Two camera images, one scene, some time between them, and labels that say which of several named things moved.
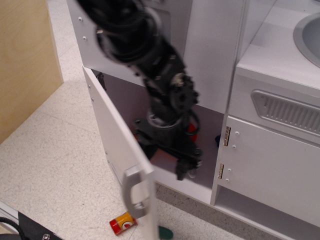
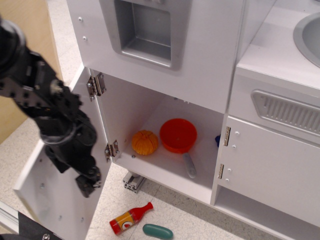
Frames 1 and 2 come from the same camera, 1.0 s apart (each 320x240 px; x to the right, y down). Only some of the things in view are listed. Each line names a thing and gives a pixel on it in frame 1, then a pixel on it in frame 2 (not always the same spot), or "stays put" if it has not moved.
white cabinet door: (272, 168) stays put
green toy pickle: (165, 233) stays put
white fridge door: (129, 163) to (47, 196)
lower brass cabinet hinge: (220, 171) stays put
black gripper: (171, 128) to (76, 155)
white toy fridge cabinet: (206, 35) stays put
